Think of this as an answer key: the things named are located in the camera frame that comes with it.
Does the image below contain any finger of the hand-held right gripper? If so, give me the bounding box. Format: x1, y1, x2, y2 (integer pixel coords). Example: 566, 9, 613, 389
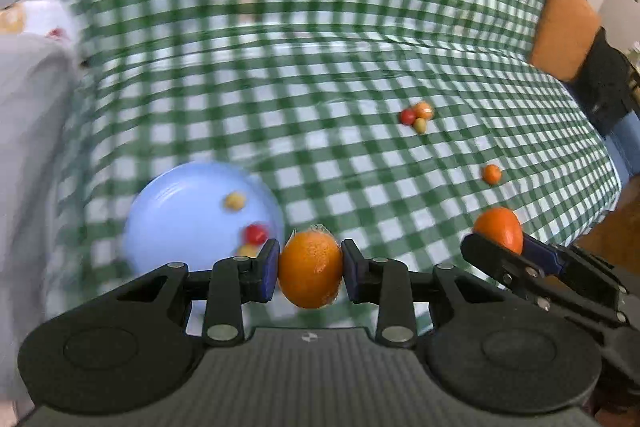
522, 234, 571, 279
460, 233, 553, 312

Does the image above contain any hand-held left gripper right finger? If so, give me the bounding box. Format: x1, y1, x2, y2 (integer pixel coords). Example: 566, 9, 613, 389
341, 238, 506, 348

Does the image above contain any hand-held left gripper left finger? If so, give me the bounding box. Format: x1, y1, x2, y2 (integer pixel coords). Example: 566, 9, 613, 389
107, 238, 282, 348

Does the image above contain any black bag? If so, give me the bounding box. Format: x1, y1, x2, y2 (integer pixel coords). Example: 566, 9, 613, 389
570, 27, 638, 138

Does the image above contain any light blue plate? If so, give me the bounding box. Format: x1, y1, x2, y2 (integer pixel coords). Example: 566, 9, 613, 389
122, 161, 286, 275

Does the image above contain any orange headboard cushion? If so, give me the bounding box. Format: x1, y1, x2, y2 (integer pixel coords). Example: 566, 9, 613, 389
528, 0, 603, 82

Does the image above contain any green white checkered cloth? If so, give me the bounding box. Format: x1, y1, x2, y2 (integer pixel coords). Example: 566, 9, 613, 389
40, 0, 623, 333

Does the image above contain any plastic orange mandarin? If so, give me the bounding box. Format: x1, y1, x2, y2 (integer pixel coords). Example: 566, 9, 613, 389
278, 224, 346, 309

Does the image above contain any grey blanket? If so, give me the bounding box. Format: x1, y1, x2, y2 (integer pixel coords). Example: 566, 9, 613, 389
0, 32, 81, 408

